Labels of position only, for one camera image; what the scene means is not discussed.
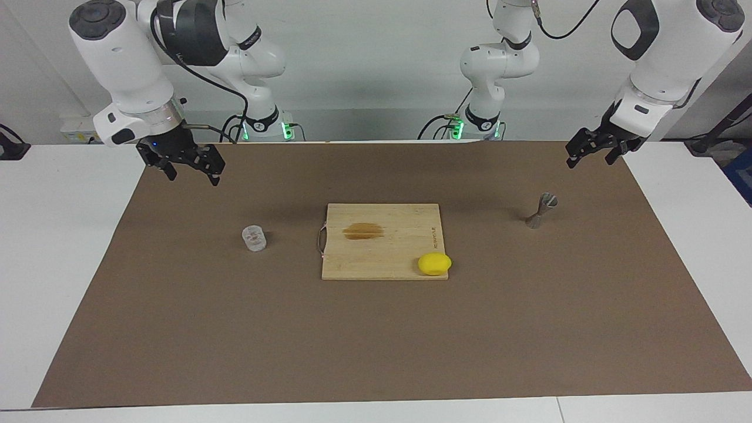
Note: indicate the black stand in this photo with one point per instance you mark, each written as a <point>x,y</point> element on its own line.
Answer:
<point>719,126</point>

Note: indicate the clear plastic cup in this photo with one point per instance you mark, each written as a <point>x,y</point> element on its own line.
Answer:
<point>254,239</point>

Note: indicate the yellow lemon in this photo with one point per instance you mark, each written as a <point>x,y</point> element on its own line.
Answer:
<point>435,264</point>

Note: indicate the white wall socket box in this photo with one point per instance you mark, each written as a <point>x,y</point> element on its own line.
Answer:
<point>76,129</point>

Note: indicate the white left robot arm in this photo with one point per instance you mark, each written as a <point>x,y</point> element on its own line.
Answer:
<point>664,53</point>

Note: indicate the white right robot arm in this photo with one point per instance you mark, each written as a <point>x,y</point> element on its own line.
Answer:
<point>129,59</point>

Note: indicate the wooden cutting board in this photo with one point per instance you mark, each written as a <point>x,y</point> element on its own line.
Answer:
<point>382,252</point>

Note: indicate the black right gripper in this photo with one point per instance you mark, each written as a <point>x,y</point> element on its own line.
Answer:
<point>173,144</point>

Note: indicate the brown table mat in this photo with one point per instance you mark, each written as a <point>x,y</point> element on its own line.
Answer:
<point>376,341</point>

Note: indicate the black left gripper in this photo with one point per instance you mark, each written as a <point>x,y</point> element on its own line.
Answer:
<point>621,136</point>

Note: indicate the blue box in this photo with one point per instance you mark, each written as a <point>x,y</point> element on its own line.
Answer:
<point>741,173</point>

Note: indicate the black clamp mount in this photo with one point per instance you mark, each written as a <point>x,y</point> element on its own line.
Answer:
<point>12,150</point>

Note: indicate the metal jigger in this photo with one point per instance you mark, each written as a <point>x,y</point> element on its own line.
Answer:
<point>537,218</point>

